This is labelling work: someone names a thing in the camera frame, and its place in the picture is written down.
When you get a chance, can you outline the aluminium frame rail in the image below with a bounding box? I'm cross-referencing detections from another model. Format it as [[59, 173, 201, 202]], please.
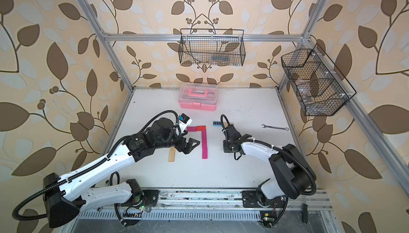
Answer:
[[58, 188, 342, 233]]

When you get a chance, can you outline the silver wrench on table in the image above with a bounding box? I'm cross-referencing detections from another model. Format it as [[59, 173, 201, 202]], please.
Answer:
[[262, 124, 289, 131]]

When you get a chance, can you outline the wooden block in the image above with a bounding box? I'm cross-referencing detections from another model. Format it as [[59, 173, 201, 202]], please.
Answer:
[[168, 147, 176, 163]]

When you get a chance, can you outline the magenta block bottom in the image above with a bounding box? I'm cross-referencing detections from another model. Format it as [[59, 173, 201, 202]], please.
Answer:
[[202, 148, 208, 159]]

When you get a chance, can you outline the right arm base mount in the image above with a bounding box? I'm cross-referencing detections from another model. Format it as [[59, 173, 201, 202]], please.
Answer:
[[241, 190, 285, 209]]

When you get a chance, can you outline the red block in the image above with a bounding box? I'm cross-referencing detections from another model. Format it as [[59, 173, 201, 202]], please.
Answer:
[[196, 125, 206, 131]]

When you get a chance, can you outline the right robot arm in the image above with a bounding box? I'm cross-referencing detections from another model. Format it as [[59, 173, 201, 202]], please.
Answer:
[[220, 114, 317, 206]]

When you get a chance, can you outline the magenta block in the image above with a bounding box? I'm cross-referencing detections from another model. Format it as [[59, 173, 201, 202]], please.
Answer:
[[202, 138, 208, 150], [202, 148, 208, 159], [186, 126, 197, 132], [201, 130, 207, 140]]

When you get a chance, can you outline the wooden block horizontal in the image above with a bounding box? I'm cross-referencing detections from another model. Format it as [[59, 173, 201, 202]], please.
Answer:
[[223, 122, 234, 127]]

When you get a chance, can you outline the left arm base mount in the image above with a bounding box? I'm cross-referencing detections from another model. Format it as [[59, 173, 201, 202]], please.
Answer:
[[118, 189, 159, 217]]

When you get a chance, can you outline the pink plastic storage box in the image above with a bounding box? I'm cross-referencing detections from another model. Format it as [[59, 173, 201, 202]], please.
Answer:
[[178, 83, 218, 111]]

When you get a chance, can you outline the black wire basket back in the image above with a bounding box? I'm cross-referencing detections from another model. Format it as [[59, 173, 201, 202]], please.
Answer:
[[178, 28, 246, 66]]

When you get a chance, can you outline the black wire basket right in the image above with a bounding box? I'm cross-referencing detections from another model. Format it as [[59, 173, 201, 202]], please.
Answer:
[[281, 44, 356, 116]]

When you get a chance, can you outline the black wire basket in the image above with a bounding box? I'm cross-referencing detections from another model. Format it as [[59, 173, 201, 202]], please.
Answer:
[[178, 28, 246, 66], [281, 44, 356, 116]]

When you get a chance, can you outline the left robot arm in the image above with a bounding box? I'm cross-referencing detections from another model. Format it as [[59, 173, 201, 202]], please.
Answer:
[[12, 111, 200, 228]]

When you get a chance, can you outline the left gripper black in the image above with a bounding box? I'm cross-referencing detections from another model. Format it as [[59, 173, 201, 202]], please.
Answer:
[[153, 127, 201, 154]]

